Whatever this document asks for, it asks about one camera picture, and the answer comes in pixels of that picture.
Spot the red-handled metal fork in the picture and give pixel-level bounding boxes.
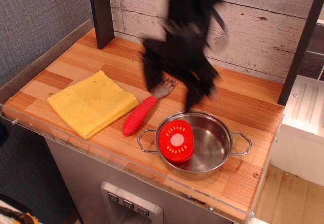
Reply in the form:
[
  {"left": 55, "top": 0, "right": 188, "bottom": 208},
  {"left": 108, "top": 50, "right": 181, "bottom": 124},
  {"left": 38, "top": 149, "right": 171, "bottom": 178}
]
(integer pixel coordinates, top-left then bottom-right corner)
[{"left": 122, "top": 77, "right": 177, "bottom": 136}]

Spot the yellow folded cloth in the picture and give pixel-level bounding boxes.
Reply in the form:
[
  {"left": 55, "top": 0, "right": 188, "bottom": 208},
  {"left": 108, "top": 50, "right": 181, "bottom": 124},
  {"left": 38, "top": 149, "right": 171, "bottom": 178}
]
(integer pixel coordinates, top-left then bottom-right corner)
[{"left": 47, "top": 70, "right": 139, "bottom": 140}]

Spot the stainless steel pan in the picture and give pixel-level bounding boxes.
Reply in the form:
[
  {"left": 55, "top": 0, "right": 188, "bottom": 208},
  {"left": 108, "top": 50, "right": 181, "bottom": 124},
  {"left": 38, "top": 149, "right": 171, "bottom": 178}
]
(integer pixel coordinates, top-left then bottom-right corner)
[{"left": 137, "top": 110, "right": 253, "bottom": 181}]

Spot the clear acrylic edge guard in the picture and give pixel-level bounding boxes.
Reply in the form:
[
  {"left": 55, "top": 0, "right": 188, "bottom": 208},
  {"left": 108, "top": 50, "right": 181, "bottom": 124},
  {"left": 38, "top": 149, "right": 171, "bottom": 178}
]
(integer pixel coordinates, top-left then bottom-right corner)
[{"left": 2, "top": 100, "right": 284, "bottom": 223}]

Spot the dark right shelf post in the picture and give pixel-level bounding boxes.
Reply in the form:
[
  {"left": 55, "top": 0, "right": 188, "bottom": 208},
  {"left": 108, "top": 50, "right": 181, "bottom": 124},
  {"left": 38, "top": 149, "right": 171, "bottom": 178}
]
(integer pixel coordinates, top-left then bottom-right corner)
[{"left": 277, "top": 0, "right": 323, "bottom": 106}]

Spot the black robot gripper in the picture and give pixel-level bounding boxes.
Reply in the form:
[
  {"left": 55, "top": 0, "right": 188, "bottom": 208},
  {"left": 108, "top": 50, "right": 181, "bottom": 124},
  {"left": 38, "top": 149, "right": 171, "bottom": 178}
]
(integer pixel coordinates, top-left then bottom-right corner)
[{"left": 143, "top": 0, "right": 225, "bottom": 112}]

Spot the red toy tomato half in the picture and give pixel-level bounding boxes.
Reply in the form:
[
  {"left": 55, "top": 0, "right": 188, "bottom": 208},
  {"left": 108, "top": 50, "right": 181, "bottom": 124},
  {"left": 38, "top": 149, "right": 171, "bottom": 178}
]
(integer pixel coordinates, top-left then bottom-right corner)
[{"left": 158, "top": 120, "right": 194, "bottom": 163}]

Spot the dark shelf post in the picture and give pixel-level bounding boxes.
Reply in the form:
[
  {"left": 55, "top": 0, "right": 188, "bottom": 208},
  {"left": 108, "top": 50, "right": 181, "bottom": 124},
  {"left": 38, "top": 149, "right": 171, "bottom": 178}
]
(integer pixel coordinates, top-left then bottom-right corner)
[
  {"left": 90, "top": 0, "right": 115, "bottom": 49},
  {"left": 277, "top": 0, "right": 323, "bottom": 106}
]

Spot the dark left shelf post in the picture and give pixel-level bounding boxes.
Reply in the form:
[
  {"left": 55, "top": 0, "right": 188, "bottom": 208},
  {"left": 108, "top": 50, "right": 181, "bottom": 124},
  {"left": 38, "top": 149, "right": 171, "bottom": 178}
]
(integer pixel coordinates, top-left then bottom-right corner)
[{"left": 90, "top": 0, "right": 115, "bottom": 49}]

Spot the grey toy dispenser panel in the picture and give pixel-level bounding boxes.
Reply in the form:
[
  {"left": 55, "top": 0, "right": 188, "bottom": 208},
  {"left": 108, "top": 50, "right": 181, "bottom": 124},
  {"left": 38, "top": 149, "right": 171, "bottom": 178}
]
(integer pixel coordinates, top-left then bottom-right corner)
[{"left": 101, "top": 181, "right": 164, "bottom": 223}]

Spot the yellow black object corner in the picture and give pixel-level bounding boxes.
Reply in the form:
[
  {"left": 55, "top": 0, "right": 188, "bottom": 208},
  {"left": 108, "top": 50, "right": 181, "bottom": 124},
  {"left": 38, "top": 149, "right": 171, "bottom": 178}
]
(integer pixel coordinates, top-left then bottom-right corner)
[{"left": 1, "top": 207, "right": 39, "bottom": 223}]

